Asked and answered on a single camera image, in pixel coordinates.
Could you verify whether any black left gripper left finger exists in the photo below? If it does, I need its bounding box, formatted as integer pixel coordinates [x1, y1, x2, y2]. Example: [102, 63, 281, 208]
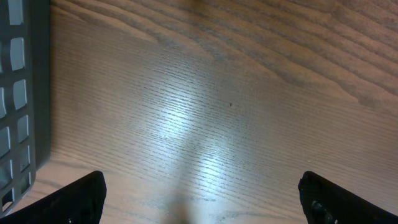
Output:
[1, 170, 106, 224]

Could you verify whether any dark grey plastic basket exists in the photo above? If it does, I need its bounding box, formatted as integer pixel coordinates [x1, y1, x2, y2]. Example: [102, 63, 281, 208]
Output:
[1, 0, 50, 217]

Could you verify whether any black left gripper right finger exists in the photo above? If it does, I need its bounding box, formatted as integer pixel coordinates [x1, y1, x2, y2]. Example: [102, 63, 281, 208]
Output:
[298, 171, 397, 224]

